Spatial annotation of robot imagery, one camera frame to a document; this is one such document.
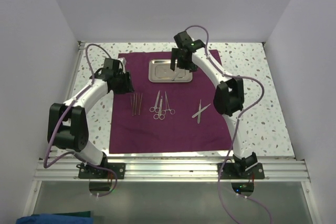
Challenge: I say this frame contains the steel tweezers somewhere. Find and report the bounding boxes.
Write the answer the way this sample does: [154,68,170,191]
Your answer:
[138,93,143,115]
[131,94,135,116]
[134,93,140,115]

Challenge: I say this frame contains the steel scissors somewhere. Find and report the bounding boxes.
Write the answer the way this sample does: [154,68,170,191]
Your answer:
[153,97,165,120]

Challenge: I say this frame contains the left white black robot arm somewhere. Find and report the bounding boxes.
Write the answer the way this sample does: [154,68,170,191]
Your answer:
[44,58,134,178]

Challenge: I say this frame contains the stainless steel instrument tray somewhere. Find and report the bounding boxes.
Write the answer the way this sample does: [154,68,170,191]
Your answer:
[148,59,193,83]

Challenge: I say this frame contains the purple surgical cloth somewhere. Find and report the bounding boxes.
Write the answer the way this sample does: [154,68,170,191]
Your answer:
[109,52,231,154]

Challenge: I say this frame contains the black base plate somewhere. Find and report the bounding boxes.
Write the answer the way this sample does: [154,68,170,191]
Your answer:
[76,163,126,179]
[217,162,265,180]

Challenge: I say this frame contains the steel forceps with ring handles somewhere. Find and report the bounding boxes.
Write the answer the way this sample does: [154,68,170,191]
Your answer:
[164,92,175,115]

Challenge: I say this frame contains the steel instrument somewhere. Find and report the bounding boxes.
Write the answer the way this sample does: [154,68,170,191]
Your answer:
[192,104,211,118]

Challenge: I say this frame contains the aluminium front rail frame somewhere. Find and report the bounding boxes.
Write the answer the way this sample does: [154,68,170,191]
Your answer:
[23,151,322,223]

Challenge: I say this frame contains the green cloth piece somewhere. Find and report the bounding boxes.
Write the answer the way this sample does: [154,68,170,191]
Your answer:
[58,211,91,218]

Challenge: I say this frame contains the steel clamp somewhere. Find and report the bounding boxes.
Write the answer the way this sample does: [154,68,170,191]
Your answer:
[149,91,160,113]

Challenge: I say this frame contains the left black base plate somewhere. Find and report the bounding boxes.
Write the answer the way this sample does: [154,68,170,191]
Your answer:
[76,163,126,179]

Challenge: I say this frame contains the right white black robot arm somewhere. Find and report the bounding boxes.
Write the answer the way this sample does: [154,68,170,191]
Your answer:
[170,31,258,178]

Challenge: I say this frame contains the aluminium left side rail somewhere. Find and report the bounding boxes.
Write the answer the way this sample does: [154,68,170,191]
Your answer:
[47,40,85,159]

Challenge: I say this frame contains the blue cloth bundle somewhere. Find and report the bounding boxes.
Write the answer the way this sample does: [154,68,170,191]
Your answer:
[16,214,93,224]

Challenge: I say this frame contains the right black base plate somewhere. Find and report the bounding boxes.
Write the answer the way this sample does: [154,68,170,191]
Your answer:
[217,162,265,180]

